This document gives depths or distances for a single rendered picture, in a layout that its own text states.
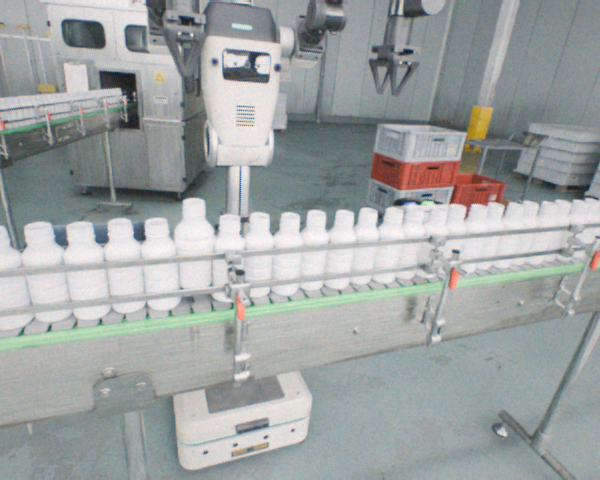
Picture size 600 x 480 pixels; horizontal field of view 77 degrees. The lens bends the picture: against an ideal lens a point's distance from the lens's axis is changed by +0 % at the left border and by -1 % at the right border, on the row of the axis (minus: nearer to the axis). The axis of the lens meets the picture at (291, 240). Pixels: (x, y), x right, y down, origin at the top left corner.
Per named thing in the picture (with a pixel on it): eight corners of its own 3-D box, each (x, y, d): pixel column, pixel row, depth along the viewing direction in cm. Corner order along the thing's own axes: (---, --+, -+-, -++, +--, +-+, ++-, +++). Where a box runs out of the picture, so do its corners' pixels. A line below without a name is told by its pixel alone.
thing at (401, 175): (400, 190, 291) (406, 162, 282) (368, 177, 324) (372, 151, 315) (455, 186, 318) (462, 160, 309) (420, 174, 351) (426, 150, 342)
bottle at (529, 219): (512, 267, 98) (533, 207, 91) (494, 257, 103) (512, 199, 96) (528, 265, 100) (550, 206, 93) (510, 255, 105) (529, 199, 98)
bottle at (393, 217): (390, 287, 83) (405, 217, 76) (364, 279, 86) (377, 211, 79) (397, 277, 88) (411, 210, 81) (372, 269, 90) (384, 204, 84)
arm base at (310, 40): (294, 16, 121) (298, 51, 120) (303, -2, 114) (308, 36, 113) (319, 20, 124) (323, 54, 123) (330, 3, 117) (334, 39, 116)
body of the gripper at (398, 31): (393, 57, 88) (399, 22, 85) (420, 57, 79) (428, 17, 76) (369, 54, 86) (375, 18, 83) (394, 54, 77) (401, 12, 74)
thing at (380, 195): (394, 218, 299) (400, 191, 290) (363, 202, 332) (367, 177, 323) (448, 211, 326) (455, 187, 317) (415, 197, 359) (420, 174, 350)
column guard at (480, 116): (471, 153, 949) (483, 107, 905) (460, 150, 982) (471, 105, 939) (483, 153, 962) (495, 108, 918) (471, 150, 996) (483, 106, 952)
